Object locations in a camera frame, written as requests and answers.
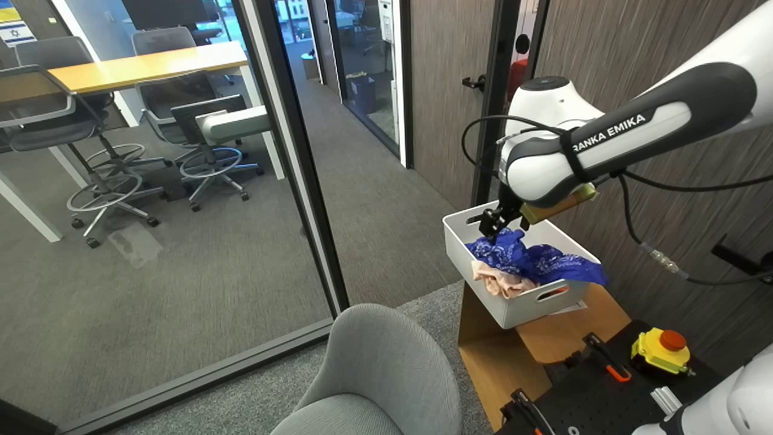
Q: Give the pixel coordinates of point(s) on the yellow emergency stop button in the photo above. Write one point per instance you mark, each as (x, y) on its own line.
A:
(662, 348)

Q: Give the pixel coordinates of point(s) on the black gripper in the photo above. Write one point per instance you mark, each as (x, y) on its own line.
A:
(510, 206)

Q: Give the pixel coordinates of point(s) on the wooden top office table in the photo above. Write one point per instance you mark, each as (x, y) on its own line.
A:
(146, 69)

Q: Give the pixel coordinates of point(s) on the grey upholstered chair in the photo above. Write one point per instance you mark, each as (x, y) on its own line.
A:
(378, 371)

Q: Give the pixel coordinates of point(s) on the black glass partition frame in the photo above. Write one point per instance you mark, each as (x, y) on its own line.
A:
(297, 160)

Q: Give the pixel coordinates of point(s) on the white plastic bin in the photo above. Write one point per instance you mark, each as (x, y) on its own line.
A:
(516, 309)

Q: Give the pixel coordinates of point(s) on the peach shirt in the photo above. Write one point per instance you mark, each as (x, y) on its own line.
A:
(502, 280)

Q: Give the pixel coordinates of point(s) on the black perforated table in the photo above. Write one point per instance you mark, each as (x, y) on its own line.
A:
(595, 403)

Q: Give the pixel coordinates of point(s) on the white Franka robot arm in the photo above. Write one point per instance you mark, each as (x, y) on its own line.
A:
(644, 129)

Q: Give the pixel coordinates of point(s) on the grey office stool chair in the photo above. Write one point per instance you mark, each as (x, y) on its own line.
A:
(189, 121)
(72, 121)

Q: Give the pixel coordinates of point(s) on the black table clamp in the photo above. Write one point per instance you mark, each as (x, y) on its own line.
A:
(528, 412)

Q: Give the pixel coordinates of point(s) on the silver aluminium extrusion piece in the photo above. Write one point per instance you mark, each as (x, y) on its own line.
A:
(668, 403)

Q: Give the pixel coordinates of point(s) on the blue patterned bandana cloth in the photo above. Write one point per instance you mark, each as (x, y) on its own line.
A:
(531, 260)

